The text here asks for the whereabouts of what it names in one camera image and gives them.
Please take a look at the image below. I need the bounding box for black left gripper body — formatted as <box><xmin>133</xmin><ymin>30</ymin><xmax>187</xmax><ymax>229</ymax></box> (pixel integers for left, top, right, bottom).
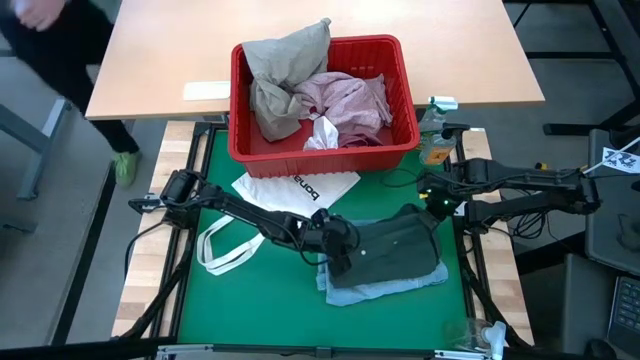
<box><xmin>309</xmin><ymin>207</ymin><xmax>362</xmax><ymax>279</ymax></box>

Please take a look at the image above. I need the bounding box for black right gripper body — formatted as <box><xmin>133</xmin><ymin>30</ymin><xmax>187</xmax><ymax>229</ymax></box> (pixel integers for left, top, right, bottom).
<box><xmin>416</xmin><ymin>171</ymin><xmax>470</xmax><ymax>222</ymax></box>

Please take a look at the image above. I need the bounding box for dark green garment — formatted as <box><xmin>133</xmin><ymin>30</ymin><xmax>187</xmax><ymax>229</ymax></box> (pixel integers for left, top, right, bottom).
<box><xmin>328</xmin><ymin>202</ymin><xmax>444</xmax><ymax>290</ymax></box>

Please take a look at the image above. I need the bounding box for white printed tote bag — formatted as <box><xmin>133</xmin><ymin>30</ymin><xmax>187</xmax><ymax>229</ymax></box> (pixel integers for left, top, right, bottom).
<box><xmin>196</xmin><ymin>170</ymin><xmax>362</xmax><ymax>277</ymax></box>

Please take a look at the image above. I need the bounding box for light blue towel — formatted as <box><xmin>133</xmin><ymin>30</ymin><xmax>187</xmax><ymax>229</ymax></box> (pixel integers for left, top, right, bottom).
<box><xmin>315</xmin><ymin>218</ymin><xmax>450</xmax><ymax>308</ymax></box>

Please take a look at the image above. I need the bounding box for grey beige garment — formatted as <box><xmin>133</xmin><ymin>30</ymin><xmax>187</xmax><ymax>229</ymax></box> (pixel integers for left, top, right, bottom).
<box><xmin>241</xmin><ymin>17</ymin><xmax>333</xmax><ymax>143</ymax></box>

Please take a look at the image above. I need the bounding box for red plastic laundry basket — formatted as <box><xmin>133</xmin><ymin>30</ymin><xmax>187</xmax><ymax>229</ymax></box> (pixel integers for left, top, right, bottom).
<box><xmin>228</xmin><ymin>33</ymin><xmax>422</xmax><ymax>179</ymax></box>

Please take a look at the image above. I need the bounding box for pump bottle with orange liquid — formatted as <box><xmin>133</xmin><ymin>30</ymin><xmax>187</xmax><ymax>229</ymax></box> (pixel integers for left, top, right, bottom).
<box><xmin>418</xmin><ymin>123</ymin><xmax>470</xmax><ymax>167</ymax></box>

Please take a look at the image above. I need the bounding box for spray bottle with white trigger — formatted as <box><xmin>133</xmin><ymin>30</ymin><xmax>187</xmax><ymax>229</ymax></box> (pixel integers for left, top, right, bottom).
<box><xmin>417</xmin><ymin>95</ymin><xmax>459</xmax><ymax>134</ymax></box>

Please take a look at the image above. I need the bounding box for maroon garment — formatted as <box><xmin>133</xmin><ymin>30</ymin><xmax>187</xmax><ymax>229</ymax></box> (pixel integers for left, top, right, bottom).
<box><xmin>339</xmin><ymin>132</ymin><xmax>385</xmax><ymax>149</ymax></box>

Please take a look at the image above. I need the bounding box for small white cloth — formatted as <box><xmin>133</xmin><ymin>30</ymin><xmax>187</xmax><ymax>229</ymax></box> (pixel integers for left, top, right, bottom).
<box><xmin>302</xmin><ymin>115</ymin><xmax>340</xmax><ymax>151</ymax></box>

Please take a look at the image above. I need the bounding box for green table mat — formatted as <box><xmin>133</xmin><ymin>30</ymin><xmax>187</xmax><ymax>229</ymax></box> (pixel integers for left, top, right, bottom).
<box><xmin>177</xmin><ymin>129</ymin><xmax>469</xmax><ymax>351</ymax></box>

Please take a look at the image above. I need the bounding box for pale pink garment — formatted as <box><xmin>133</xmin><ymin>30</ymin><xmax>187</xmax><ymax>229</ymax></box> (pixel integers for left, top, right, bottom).
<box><xmin>293</xmin><ymin>70</ymin><xmax>394</xmax><ymax>148</ymax></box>

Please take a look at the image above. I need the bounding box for clear plastic spray bottle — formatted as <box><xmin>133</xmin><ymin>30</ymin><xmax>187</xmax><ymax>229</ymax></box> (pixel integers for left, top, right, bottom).
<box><xmin>447</xmin><ymin>319</ymin><xmax>508</xmax><ymax>357</ymax></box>

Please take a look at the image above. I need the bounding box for silver aluminium bar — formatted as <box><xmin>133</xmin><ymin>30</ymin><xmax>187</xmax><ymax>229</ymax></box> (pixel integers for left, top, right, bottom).
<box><xmin>154</xmin><ymin>343</ymin><xmax>494</xmax><ymax>360</ymax></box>

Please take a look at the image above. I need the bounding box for grey plastic cabinet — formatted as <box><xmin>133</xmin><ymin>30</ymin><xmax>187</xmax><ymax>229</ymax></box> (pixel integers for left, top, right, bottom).
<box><xmin>584</xmin><ymin>128</ymin><xmax>640</xmax><ymax>277</ymax></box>

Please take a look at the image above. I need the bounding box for white printed tag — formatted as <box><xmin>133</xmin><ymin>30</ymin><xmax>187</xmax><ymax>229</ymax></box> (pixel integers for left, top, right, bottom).
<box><xmin>601</xmin><ymin>146</ymin><xmax>640</xmax><ymax>175</ymax></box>

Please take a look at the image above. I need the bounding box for white paper label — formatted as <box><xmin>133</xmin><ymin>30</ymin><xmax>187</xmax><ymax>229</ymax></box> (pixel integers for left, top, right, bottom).
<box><xmin>182</xmin><ymin>80</ymin><xmax>233</xmax><ymax>101</ymax></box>

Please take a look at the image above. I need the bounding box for black keyboard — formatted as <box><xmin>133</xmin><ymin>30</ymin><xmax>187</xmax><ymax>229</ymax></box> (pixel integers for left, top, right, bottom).
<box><xmin>606</xmin><ymin>275</ymin><xmax>640</xmax><ymax>351</ymax></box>

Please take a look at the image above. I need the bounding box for green shoe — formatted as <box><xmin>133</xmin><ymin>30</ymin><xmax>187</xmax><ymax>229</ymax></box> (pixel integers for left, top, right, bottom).
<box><xmin>111</xmin><ymin>149</ymin><xmax>143</xmax><ymax>189</ymax></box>

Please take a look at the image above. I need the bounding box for light wooden desk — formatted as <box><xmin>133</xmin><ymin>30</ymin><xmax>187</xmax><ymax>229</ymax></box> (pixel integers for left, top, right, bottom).
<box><xmin>85</xmin><ymin>0</ymin><xmax>546</xmax><ymax>120</ymax></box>

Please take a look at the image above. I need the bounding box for grey metal desk leg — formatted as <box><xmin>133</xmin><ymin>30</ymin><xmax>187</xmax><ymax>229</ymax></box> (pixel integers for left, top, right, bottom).
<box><xmin>0</xmin><ymin>98</ymin><xmax>72</xmax><ymax>202</ymax></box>

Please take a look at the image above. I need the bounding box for person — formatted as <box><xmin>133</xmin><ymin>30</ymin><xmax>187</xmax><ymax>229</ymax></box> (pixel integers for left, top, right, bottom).
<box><xmin>0</xmin><ymin>0</ymin><xmax>144</xmax><ymax>189</ymax></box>

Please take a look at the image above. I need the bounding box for person's hand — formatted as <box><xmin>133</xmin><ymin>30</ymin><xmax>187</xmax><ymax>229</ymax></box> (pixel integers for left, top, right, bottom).
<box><xmin>10</xmin><ymin>0</ymin><xmax>67</xmax><ymax>32</ymax></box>

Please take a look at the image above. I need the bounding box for black metal table frame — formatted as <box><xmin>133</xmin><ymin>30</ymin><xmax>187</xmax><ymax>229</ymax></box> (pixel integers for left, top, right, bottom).
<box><xmin>112</xmin><ymin>119</ymin><xmax>534</xmax><ymax>351</ymax></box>

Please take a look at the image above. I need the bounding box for black metal desk frame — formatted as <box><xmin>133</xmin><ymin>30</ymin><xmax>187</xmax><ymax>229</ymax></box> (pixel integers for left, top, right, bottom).
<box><xmin>502</xmin><ymin>0</ymin><xmax>640</xmax><ymax>137</ymax></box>

